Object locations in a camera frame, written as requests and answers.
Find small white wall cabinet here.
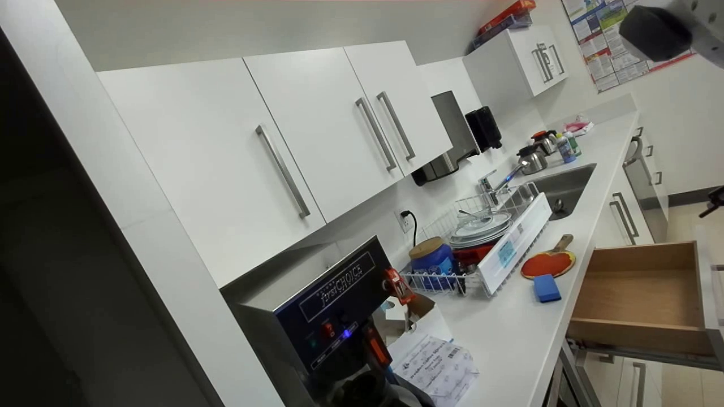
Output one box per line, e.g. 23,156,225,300
461,24,572,108

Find pink small object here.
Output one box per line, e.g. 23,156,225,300
563,119,597,140

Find red box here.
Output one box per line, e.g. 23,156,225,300
473,0,541,40

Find white base cabinet door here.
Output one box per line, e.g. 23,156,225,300
599,192,658,249
611,157,672,249

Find laminated printed sheet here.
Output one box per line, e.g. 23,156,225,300
387,329,483,407

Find white base cabinet drawer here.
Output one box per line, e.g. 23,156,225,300
586,352,638,407
617,359,669,407

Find steel faucet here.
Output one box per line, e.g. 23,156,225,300
482,166,525,210

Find small brown box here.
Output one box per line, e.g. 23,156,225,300
403,290,438,319

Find wide white wall cabinet door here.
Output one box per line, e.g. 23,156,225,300
97,56,328,290

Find white drawer with wooden interior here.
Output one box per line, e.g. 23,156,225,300
566,232,724,372

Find steel drawer handle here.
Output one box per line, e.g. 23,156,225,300
632,359,649,407

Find small red orange object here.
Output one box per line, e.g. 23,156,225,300
383,265,413,303

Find black soap dispenser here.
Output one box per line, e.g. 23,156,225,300
464,103,506,154

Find black wall plug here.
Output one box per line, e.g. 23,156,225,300
395,207,422,250

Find white tall cabinet panel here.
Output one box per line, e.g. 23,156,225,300
0,0,287,407

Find steel base door handle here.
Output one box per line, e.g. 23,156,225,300
608,197,635,249
615,190,642,242

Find steel paper towel dispenser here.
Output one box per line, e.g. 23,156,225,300
410,88,483,190

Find small white box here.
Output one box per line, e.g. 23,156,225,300
375,295,413,334

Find red table tennis paddle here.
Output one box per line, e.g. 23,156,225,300
518,232,580,283

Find red bowl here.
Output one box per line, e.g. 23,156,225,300
455,242,497,274

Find blue dish soap bottle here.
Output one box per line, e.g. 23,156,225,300
559,134,584,166

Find dark built-in oven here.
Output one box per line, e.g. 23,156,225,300
541,336,607,407

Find white dish drying rack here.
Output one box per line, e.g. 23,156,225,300
403,190,556,300

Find stacked plates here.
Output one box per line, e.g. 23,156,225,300
451,207,521,249

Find long steel door handle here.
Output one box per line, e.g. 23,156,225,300
253,121,314,221
352,95,400,174
375,88,418,162

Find steel pot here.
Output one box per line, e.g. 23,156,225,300
515,142,552,178

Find blue sponge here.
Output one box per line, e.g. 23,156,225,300
531,270,566,305

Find colourful wall poster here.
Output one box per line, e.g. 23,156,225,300
561,0,697,95

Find blue container with cork lid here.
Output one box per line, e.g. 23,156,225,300
408,235,459,276

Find steel kitchen sink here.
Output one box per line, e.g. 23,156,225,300
518,162,599,224

